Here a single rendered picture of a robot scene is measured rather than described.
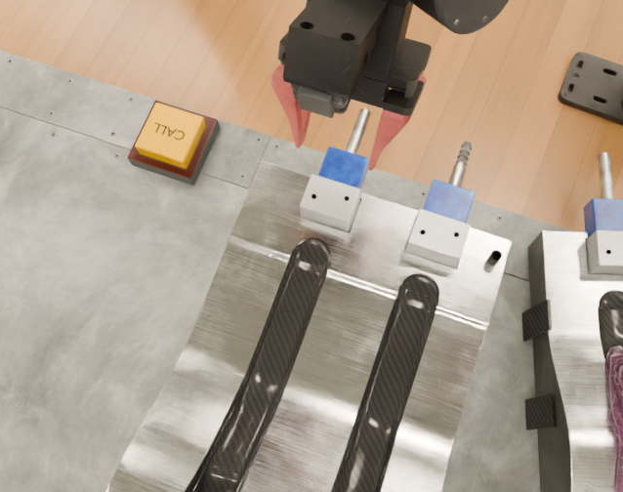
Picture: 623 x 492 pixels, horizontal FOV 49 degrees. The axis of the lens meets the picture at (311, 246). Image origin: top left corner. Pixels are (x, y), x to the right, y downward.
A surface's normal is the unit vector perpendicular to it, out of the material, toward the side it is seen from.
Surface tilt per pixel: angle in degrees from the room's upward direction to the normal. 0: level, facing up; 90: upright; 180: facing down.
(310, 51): 59
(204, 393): 25
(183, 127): 0
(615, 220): 0
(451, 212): 0
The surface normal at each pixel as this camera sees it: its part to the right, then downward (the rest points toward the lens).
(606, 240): -0.03, -0.31
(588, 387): 0.00, -0.73
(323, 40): -0.32, 0.61
